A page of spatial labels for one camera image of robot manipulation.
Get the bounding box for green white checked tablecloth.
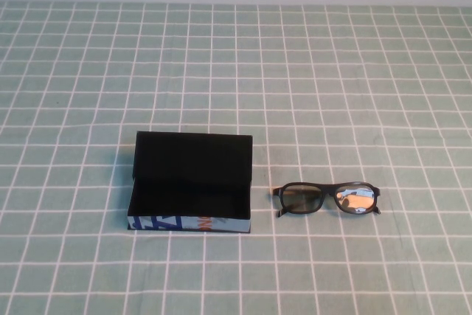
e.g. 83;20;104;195
0;0;472;315

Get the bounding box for black framed glasses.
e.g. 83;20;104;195
271;180;383;219

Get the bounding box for black glasses case blue print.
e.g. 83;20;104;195
126;131;254;235

